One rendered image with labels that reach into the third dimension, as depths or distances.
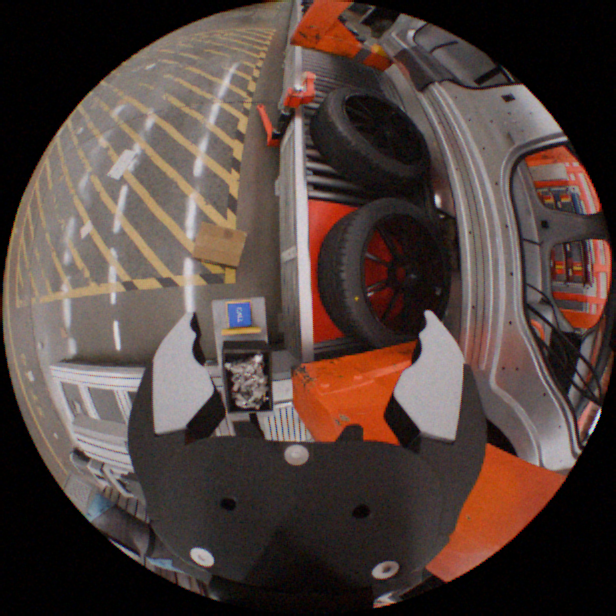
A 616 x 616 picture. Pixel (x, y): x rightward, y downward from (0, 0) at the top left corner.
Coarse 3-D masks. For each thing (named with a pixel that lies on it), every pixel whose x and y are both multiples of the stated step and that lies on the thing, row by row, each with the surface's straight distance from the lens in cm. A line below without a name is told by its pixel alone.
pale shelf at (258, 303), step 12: (216, 300) 71; (228, 300) 69; (240, 300) 69; (252, 300) 70; (264, 300) 70; (216, 312) 70; (252, 312) 70; (264, 312) 70; (216, 324) 70; (264, 324) 71; (216, 336) 71; (228, 336) 71; (240, 336) 71; (252, 336) 71; (264, 336) 72
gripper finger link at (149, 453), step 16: (144, 384) 10; (144, 400) 9; (144, 416) 9; (128, 432) 9; (144, 432) 8; (176, 432) 8; (128, 448) 8; (144, 448) 8; (160, 448) 8; (176, 448) 7; (144, 464) 8; (160, 464) 7; (144, 480) 8; (144, 496) 8
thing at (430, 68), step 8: (408, 48) 149; (416, 48) 146; (424, 48) 146; (400, 56) 145; (408, 56) 140; (416, 56) 137; (424, 56) 135; (432, 56) 135; (408, 64) 135; (416, 64) 129; (424, 64) 129; (432, 64) 126; (440, 64) 127; (416, 72) 125; (424, 72) 121; (432, 72) 121; (440, 72) 119; (448, 72) 120; (416, 80) 122; (424, 80) 117; (432, 80) 114; (440, 80) 115; (416, 88) 118
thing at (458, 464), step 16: (464, 368) 10; (464, 384) 9; (464, 400) 8; (480, 400) 9; (464, 416) 8; (480, 416) 8; (464, 432) 8; (480, 432) 8; (416, 448) 7; (432, 448) 7; (448, 448) 7; (464, 448) 7; (480, 448) 8; (432, 464) 7; (448, 464) 7; (464, 464) 7; (480, 464) 8; (448, 480) 7; (464, 480) 7; (448, 496) 7; (464, 496) 7; (448, 512) 7; (448, 528) 7
